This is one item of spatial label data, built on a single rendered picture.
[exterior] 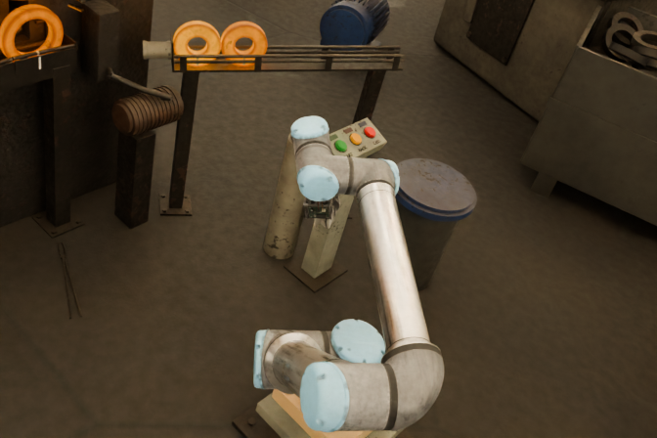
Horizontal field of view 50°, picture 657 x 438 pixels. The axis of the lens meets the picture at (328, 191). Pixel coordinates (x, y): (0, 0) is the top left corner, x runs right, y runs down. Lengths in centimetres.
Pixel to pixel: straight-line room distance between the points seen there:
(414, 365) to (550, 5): 292
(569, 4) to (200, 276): 237
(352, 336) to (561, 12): 250
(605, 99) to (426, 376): 216
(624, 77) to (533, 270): 89
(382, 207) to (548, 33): 256
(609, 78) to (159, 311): 205
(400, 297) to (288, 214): 115
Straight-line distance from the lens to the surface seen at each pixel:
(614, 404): 274
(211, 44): 237
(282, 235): 255
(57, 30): 225
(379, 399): 125
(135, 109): 235
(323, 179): 158
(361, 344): 184
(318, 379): 124
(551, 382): 266
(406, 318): 136
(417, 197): 240
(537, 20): 402
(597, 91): 324
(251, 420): 215
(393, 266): 144
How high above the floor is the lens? 182
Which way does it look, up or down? 37 degrees down
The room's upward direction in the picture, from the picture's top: 16 degrees clockwise
